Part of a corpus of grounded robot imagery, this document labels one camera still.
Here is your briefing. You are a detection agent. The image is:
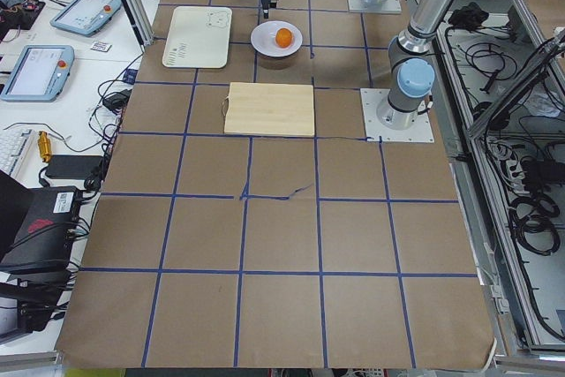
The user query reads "white ceramic plate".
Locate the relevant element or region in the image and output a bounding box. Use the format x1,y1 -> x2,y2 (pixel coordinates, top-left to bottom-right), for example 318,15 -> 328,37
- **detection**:
251,20 -> 303,57

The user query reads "orange fruit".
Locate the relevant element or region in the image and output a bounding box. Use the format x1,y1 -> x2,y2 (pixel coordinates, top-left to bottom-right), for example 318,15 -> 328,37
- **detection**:
275,27 -> 294,49

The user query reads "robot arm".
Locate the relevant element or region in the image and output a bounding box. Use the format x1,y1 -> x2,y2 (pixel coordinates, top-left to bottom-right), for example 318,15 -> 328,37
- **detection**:
377,0 -> 454,130

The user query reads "cream bear tray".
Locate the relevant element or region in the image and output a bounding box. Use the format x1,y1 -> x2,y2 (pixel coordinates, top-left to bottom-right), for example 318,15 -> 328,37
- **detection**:
162,6 -> 232,69

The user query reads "bamboo cutting board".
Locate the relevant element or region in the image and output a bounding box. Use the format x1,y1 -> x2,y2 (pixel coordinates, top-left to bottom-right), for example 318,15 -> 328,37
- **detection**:
224,82 -> 315,137

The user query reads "blue teach pendant far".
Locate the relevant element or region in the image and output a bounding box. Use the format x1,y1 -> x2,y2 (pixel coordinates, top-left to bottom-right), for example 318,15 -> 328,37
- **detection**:
50,0 -> 122,36

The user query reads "blue teach pendant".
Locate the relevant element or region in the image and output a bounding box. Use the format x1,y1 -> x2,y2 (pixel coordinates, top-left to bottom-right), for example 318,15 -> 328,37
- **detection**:
50,0 -> 122,36
1,45 -> 75,102

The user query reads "blue teach pendant near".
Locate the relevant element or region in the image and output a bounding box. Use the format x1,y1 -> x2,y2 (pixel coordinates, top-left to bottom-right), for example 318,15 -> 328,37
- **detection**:
1,45 -> 75,102

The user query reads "yellow connector block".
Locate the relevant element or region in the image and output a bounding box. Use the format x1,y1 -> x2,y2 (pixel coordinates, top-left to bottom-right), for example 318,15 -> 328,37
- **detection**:
37,131 -> 52,163

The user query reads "black power brick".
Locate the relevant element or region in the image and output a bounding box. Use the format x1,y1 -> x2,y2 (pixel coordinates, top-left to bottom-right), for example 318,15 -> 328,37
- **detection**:
45,155 -> 103,181

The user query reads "white keyboard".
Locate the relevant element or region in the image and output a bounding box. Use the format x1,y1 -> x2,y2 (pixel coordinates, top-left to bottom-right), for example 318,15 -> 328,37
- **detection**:
1,128 -> 38,178

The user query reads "black computer box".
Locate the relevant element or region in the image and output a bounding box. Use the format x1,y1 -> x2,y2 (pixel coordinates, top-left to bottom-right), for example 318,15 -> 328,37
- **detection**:
1,186 -> 89,275

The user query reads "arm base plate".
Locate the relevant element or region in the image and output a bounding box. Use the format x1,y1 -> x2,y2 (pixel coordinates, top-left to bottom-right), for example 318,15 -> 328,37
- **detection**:
348,0 -> 402,15
360,88 -> 434,143

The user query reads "black cable bundle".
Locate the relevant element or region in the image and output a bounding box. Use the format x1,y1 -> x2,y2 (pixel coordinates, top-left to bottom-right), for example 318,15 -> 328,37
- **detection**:
507,200 -> 560,257

